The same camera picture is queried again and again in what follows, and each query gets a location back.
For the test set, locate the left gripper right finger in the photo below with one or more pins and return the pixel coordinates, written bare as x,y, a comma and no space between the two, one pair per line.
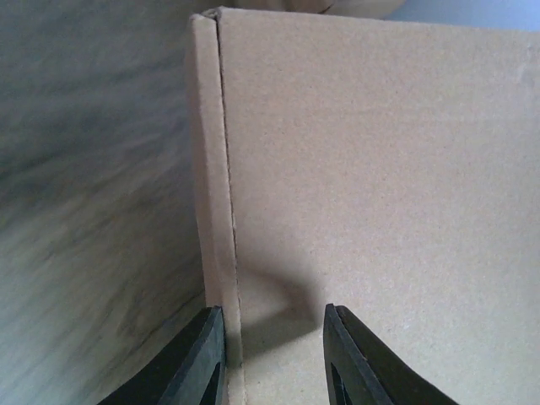
361,369

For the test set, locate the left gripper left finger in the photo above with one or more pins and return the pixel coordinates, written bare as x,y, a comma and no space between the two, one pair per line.
190,369

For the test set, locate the cardboard box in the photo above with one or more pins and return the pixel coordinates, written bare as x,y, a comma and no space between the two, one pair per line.
390,167

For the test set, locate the folded boxes lower stack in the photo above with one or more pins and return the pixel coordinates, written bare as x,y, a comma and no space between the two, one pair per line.
370,9

